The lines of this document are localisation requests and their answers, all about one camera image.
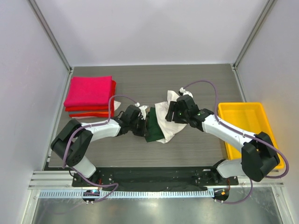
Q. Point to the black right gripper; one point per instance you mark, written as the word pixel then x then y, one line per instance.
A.
pixel 171 112

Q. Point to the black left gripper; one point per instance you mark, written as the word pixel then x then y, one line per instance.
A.
pixel 142 127

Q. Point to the white and green raglan t-shirt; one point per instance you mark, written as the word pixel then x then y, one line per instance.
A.
pixel 158 128

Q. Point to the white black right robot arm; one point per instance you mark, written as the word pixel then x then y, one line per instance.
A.
pixel 258 156

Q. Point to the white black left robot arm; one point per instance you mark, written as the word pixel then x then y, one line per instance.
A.
pixel 73 141

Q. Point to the folded red t-shirt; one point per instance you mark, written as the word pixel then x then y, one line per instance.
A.
pixel 112 93

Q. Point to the folded orange t-shirt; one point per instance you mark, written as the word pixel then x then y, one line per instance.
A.
pixel 97 114

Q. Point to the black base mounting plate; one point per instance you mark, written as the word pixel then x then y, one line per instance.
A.
pixel 156 176

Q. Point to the yellow plastic bin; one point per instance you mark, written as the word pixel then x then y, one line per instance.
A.
pixel 249 116

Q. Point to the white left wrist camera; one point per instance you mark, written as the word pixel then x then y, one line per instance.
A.
pixel 143 111

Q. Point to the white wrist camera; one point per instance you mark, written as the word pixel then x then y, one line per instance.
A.
pixel 183 92
pixel 143 111

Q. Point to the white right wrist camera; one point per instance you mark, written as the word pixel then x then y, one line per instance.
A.
pixel 183 92

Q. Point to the white slotted cable duct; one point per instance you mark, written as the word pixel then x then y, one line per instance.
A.
pixel 91 193

